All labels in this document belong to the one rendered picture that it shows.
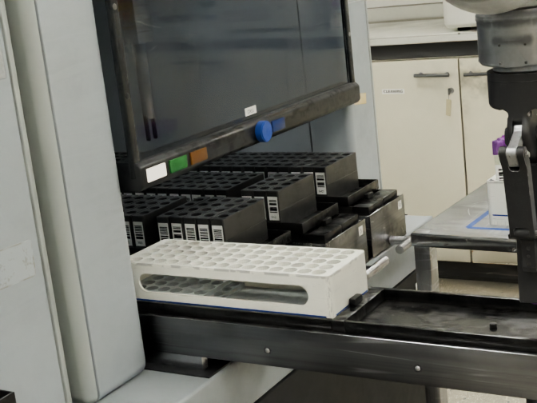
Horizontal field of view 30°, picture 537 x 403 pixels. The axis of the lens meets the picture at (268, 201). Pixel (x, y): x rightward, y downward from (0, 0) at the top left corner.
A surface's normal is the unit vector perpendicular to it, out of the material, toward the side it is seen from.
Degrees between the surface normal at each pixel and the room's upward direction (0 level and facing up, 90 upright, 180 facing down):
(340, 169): 90
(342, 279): 90
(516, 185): 100
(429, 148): 90
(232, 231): 90
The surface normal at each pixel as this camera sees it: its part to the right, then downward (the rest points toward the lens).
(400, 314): -0.11, -0.97
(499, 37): -0.71, 0.25
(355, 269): 0.86, 0.03
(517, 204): -0.47, 0.42
